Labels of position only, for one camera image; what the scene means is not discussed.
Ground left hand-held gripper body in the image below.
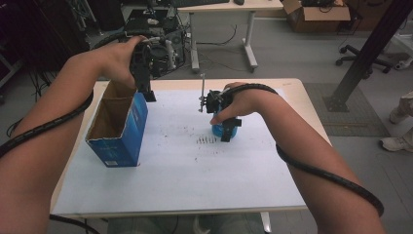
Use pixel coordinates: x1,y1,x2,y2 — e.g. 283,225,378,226
129,38,173,84

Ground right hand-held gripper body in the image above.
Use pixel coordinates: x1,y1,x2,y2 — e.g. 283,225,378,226
198,73,234,115

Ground small blue cup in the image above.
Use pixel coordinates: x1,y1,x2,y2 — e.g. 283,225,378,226
211,111,240,139

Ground blue cardboard box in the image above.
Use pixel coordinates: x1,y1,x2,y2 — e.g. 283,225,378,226
85,79,149,169

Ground person's left hand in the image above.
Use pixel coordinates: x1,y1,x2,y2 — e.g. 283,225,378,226
96,34,148,90

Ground person's right hand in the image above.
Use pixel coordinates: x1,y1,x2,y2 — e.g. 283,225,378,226
209,81,273,127

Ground black computer tower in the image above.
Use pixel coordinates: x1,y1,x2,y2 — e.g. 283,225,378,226
123,9,155,38

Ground grey-fronted computer tower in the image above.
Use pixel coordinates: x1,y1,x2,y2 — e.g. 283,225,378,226
162,16,187,71

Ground dark cabinet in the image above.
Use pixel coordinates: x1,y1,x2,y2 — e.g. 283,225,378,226
87,0,126,32

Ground white table mat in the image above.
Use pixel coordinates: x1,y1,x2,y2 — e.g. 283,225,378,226
52,88,308,216

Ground black keyboard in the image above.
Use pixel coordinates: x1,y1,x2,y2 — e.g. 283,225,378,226
171,0,231,8

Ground white desk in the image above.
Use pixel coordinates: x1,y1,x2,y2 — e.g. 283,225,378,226
176,0,285,74

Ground white table leg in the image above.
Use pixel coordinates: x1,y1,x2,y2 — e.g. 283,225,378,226
260,212,273,234

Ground dark curtain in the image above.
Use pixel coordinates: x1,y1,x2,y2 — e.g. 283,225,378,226
0,0,91,72

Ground person's legs in jeans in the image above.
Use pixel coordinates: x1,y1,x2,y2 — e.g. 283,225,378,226
106,213,271,234

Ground grey floor mat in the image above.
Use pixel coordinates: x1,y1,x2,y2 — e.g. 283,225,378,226
305,82,391,137

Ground brown cardboard box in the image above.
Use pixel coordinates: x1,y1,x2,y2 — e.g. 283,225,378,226
282,0,352,33

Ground black office chair base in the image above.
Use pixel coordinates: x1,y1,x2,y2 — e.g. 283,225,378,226
335,44,394,79

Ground black metal pillar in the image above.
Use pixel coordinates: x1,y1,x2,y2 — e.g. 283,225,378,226
322,0,413,113

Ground black cable under desk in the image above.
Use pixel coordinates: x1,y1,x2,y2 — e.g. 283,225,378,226
196,23,238,47

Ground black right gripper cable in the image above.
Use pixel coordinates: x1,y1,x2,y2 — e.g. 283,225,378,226
222,82,385,218

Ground tangle of black floor cables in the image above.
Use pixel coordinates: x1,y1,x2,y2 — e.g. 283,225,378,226
6,69,52,137

